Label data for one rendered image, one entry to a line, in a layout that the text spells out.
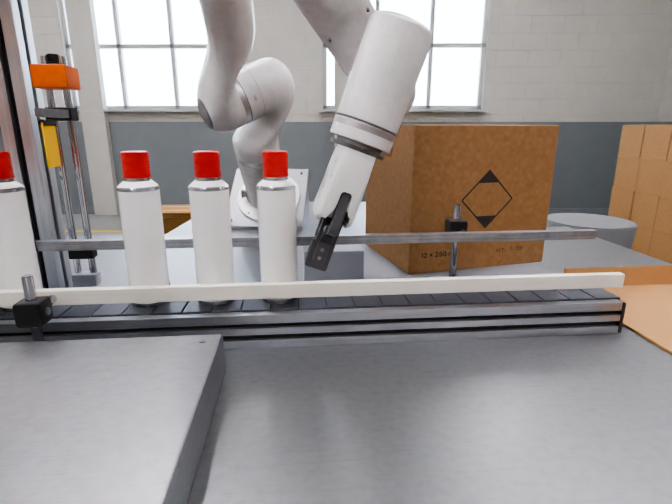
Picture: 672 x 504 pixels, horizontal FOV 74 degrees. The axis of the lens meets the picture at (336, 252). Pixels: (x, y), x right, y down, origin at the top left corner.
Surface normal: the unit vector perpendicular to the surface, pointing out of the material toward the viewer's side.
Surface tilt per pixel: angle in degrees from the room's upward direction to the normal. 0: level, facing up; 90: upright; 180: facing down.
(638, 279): 90
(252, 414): 0
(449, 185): 90
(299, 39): 90
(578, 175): 90
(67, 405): 0
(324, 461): 0
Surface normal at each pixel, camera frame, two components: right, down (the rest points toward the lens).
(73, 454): 0.00, -0.96
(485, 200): 0.28, 0.25
